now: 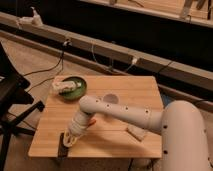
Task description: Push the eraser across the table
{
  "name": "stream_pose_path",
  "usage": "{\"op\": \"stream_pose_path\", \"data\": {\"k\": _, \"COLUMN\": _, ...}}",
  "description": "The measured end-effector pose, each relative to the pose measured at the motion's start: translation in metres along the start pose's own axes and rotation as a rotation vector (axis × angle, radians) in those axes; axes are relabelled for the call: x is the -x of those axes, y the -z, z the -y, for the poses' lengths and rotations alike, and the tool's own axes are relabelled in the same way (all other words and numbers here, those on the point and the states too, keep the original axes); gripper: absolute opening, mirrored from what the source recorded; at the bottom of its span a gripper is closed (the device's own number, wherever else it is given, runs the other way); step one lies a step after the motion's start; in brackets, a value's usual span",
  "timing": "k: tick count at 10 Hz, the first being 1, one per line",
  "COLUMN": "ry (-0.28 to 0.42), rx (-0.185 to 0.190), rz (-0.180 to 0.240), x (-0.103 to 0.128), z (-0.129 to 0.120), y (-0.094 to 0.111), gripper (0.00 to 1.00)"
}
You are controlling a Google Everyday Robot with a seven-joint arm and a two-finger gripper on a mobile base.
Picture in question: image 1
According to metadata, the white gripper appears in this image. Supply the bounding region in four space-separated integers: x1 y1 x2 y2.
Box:
63 111 93 148

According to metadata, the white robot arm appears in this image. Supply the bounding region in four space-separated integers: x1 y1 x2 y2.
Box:
63 95 212 171

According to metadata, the wooden table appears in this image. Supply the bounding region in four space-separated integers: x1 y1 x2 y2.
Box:
28 76 163 158

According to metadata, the green round plate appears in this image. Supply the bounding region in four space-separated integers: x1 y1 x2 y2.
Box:
59 76 87 100

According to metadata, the white object on plate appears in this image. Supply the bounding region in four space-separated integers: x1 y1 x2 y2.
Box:
52 81 81 93

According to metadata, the dark round coaster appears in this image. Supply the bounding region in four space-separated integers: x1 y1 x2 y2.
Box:
103 94 119 104

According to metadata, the black chair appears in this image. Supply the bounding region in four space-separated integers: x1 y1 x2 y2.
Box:
0 43 45 171

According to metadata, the white spray bottle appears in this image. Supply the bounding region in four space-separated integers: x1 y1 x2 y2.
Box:
17 6 44 28

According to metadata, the black cable on floor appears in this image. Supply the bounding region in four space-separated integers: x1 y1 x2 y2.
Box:
22 40 72 93

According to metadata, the white cable with plug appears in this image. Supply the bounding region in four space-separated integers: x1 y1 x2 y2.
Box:
91 42 139 73

